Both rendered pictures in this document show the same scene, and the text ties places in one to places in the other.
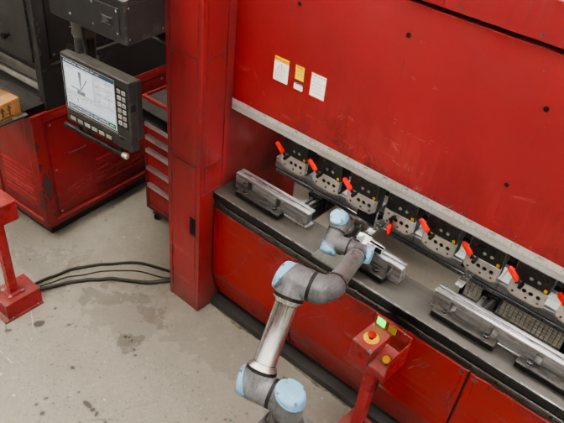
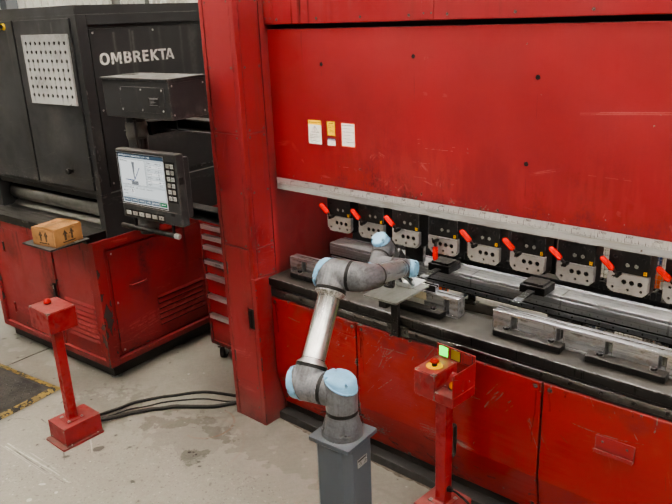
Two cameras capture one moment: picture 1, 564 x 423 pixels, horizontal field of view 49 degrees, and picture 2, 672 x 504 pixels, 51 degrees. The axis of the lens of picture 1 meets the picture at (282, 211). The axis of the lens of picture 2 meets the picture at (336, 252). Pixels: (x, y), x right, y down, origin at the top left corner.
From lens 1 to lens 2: 1.09 m
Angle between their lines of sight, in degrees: 20
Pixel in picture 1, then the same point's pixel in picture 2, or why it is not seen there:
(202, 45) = (241, 119)
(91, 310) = (153, 434)
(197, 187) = (251, 270)
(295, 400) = (344, 382)
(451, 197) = (483, 197)
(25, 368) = (82, 485)
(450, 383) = (528, 407)
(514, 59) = (500, 43)
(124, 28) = (169, 104)
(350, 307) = (414, 356)
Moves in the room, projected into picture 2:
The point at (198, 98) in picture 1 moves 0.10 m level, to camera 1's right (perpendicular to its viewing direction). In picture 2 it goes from (243, 173) to (262, 173)
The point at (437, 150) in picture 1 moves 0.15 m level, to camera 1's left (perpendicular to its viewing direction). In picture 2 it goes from (460, 154) to (424, 155)
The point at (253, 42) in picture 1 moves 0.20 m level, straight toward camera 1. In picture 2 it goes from (287, 115) to (285, 121)
